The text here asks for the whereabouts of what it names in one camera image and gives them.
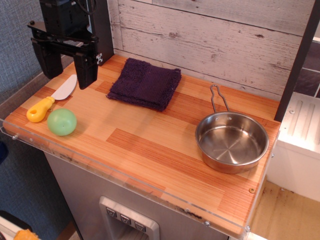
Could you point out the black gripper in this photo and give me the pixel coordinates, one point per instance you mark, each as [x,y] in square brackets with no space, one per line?
[64,30]

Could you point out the dark vertical post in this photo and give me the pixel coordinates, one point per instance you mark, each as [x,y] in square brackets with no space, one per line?
[302,53]
[101,28]

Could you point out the dark vertical post left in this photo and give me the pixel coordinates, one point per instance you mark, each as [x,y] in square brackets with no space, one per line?
[101,28]

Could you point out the grey toy fridge cabinet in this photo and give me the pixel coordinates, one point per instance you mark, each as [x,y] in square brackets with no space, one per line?
[82,191]

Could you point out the orange object bottom left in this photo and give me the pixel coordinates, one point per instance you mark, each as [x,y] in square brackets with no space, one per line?
[25,234]

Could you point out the yellow handled toy knife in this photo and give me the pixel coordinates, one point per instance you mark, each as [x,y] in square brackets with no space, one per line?
[38,111]

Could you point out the dark vertical post right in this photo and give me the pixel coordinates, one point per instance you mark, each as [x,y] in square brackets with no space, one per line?
[302,53]

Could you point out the purple folded cloth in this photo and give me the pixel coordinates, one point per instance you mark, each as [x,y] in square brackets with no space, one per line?
[145,85]

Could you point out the green round toy vegetable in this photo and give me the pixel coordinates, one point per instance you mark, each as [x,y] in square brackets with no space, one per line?
[62,122]

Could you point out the silver metal pot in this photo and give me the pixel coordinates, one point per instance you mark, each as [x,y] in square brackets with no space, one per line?
[230,142]

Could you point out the clear acrylic edge guard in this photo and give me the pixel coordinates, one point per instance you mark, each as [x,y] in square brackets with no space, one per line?
[159,161]

